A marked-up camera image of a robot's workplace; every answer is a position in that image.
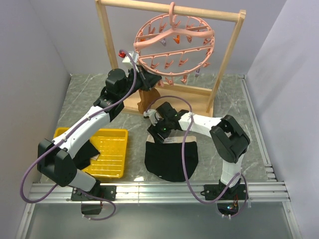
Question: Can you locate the brown underwear striped waistband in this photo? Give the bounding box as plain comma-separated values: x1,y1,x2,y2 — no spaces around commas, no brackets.
138,88,160,114

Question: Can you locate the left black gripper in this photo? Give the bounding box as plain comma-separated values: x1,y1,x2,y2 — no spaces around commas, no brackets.
119,65,162,101

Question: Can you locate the black underwear in tray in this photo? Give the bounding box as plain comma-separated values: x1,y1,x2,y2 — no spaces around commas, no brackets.
73,140,100,170

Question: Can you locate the wooden hanging rack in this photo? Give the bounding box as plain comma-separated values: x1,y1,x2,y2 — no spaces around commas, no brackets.
94,0,247,117

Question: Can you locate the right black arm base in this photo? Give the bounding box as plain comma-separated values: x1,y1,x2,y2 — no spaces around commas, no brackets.
200,182,250,220

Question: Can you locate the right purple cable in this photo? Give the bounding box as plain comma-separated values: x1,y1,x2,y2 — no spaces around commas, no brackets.
146,96,249,217

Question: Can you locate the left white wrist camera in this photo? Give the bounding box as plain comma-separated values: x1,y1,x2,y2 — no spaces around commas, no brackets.
118,51,139,69

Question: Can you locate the black underwear beige waistband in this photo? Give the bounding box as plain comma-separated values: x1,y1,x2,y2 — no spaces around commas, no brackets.
145,135,198,182

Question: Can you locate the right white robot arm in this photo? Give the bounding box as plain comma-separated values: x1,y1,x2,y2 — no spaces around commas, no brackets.
143,102,250,199

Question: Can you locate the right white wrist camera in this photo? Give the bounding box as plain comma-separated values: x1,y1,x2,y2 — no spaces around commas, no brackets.
143,109,160,126

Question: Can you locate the yellow plastic tray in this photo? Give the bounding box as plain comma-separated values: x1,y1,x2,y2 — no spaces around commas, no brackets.
61,128,128,182

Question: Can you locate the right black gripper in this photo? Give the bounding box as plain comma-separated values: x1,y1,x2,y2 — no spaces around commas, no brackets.
148,116,172,144

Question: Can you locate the pink round clip hanger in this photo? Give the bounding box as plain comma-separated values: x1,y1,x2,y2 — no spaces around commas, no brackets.
133,2,215,85

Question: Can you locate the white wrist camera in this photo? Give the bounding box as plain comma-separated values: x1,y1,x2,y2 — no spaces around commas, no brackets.
143,109,160,126
118,51,139,69

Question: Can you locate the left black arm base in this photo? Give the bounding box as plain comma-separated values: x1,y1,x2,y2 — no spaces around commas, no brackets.
70,185,117,221

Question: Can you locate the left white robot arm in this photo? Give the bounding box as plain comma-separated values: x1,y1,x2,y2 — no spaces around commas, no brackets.
37,67,162,200

